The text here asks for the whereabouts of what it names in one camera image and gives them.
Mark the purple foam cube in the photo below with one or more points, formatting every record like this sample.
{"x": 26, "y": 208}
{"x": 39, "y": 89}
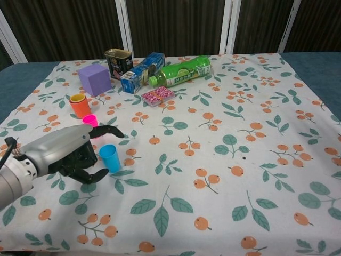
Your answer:
{"x": 93, "y": 80}

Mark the blue cardboard snack box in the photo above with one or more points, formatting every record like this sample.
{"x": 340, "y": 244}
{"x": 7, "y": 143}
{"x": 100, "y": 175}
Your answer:
{"x": 144, "y": 72}

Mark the orange plastic cup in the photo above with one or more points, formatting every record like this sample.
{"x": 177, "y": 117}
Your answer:
{"x": 81, "y": 110}

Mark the dark folding screen white frame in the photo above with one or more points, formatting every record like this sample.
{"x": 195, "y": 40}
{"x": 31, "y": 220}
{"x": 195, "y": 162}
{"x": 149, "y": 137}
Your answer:
{"x": 173, "y": 26}

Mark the pink plastic cup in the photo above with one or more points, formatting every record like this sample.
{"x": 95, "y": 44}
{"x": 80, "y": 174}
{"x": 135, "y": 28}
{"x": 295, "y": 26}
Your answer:
{"x": 90, "y": 120}

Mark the black gold luncheon meat can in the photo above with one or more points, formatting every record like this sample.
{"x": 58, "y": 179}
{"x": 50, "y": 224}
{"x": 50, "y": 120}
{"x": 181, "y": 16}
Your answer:
{"x": 118, "y": 62}

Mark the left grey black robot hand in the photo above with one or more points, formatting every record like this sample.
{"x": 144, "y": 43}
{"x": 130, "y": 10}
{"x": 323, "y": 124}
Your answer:
{"x": 61, "y": 144}

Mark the light blue plastic cup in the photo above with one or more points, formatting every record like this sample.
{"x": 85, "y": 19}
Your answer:
{"x": 110, "y": 160}

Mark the floral fruit print tablecloth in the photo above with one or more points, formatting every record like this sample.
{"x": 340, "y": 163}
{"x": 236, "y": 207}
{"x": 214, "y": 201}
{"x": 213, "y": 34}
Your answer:
{"x": 199, "y": 160}

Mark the green plastic drink bottle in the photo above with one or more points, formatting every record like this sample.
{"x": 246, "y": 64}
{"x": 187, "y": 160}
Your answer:
{"x": 181, "y": 72}

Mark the yellow plastic cup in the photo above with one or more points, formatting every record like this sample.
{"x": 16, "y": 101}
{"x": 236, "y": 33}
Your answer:
{"x": 77, "y": 98}

